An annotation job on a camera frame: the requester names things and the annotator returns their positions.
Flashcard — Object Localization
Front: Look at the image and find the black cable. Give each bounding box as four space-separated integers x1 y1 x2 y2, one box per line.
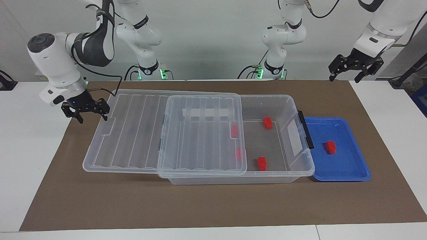
237 50 269 80
124 65 139 81
70 33 123 98
392 11 427 47
305 0 340 19

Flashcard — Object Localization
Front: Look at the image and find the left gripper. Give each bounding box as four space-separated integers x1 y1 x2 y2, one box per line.
328 48 384 84

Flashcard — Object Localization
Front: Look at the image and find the blue plastic tray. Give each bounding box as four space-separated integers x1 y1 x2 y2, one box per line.
304 117 372 182

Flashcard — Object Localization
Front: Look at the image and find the black stand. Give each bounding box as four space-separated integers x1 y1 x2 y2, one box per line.
0 69 18 91
388 53 427 89

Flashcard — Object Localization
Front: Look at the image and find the clear plastic box lid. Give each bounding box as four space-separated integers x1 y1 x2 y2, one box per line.
82 89 248 179

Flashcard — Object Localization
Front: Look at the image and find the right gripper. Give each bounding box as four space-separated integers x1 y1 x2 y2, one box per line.
61 89 111 124

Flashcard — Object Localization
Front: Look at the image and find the clear plastic storage box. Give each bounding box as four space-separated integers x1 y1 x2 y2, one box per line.
163 94 316 186

